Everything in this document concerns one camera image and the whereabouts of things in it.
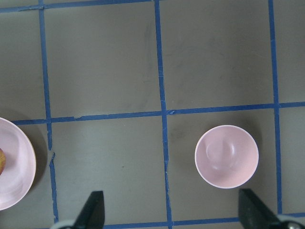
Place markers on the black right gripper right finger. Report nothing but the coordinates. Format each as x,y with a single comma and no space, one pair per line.
253,213

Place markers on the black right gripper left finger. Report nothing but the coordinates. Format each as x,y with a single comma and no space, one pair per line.
92,215

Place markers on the pink bowl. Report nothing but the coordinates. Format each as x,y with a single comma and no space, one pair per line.
226,156

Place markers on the red apple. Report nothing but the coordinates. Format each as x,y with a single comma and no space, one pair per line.
2,161

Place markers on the pink plate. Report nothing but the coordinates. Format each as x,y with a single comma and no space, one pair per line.
19,171

